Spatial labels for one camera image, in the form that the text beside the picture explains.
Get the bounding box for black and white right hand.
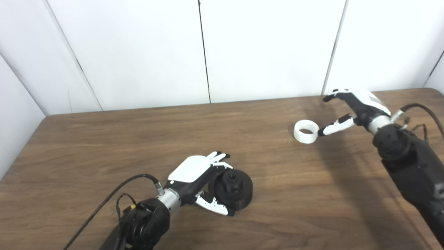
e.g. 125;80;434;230
317;88;392;136

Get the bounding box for black and white left hand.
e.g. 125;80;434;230
163;151;236;216

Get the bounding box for round black gear part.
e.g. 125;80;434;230
208;168;253;211

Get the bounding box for white toothed ring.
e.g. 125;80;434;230
294;119;319;144

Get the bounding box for thin black right wrist wire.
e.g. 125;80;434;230
399;117;429;141

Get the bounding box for thin black wrist wire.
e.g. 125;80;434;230
399;117;429;141
116;193;137;223

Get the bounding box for thin black left wrist wire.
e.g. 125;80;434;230
116;193;137;223

